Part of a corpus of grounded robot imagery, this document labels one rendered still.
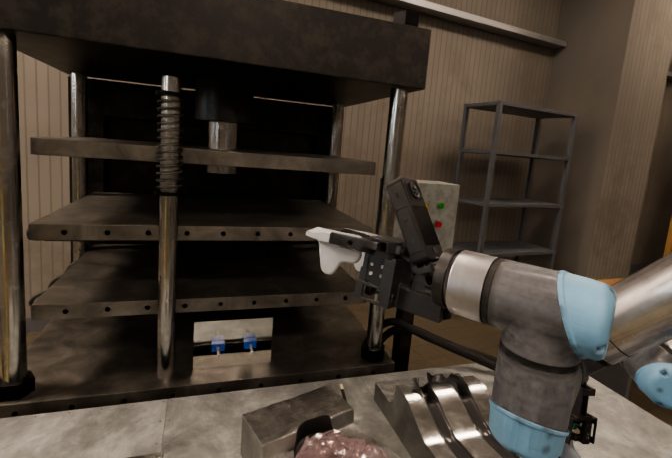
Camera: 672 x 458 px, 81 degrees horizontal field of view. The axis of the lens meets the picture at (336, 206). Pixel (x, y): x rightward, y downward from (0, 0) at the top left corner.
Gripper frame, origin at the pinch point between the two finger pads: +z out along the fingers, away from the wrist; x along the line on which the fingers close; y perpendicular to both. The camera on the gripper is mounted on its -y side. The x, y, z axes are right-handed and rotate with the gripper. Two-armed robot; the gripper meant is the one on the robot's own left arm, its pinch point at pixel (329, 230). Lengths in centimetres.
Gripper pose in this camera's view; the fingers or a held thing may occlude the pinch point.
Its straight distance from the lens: 58.9
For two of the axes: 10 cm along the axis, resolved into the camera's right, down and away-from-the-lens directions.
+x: 6.2, 0.8, 7.8
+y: -1.7, 9.9, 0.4
